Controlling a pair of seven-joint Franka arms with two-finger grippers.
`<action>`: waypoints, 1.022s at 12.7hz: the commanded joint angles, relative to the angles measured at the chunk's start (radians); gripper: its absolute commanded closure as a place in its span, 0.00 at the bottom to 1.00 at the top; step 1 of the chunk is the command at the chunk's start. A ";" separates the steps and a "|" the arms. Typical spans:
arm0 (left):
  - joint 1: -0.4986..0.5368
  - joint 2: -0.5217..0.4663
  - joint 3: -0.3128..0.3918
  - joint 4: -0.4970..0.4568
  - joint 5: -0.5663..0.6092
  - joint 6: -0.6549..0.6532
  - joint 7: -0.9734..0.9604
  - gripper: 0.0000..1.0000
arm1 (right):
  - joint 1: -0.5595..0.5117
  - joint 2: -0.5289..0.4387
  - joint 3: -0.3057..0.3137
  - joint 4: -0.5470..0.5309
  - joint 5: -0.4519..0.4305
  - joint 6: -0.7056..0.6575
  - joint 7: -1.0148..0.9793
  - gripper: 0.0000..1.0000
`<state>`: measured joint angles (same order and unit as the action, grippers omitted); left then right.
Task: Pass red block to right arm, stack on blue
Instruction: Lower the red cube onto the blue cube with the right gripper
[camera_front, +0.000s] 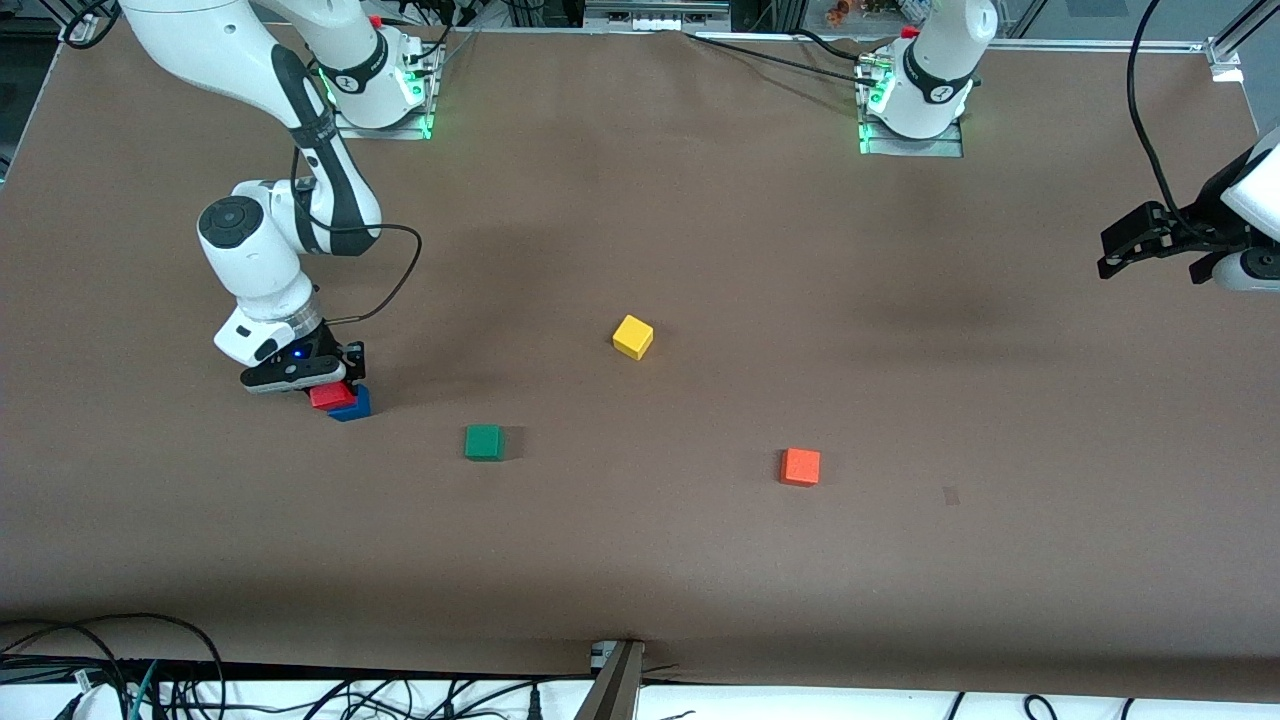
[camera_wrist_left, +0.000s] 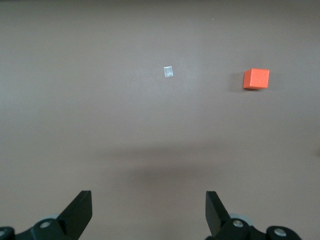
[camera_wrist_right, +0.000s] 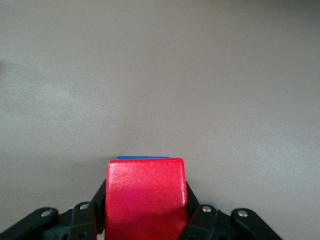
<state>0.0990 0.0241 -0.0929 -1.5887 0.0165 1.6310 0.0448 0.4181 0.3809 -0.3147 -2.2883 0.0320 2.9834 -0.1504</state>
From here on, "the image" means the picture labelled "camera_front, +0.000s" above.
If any yellow wooden block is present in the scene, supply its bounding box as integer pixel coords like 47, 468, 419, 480
612, 314, 655, 362

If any brown table cover sheet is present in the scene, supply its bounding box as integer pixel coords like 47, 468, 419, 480
0, 18, 1280, 701

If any grey power strip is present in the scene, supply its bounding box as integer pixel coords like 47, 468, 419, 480
583, 0, 733, 33

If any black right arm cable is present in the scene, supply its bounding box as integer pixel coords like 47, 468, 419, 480
318, 223, 424, 326

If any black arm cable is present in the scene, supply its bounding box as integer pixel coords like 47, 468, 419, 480
1127, 0, 1191, 219
318, 223, 424, 326

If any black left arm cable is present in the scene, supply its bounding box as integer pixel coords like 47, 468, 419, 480
1127, 0, 1191, 219

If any aluminium frame profile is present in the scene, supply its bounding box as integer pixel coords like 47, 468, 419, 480
1205, 0, 1280, 83

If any aluminium table edge rail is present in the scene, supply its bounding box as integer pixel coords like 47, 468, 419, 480
960, 38, 1211, 51

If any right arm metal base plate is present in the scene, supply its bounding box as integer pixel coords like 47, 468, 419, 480
328, 40, 441, 141

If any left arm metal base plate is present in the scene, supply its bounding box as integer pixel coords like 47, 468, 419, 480
858, 55, 966, 158

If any black floor cable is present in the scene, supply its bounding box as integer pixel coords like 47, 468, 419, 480
0, 612, 229, 720

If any black base cable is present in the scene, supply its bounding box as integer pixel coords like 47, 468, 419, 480
790, 28, 871, 66
683, 30, 881, 89

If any teal floor cable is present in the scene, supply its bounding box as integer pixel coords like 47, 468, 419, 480
125, 660, 161, 720

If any grey metal bracket post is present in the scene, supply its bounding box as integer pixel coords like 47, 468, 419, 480
575, 638, 647, 720

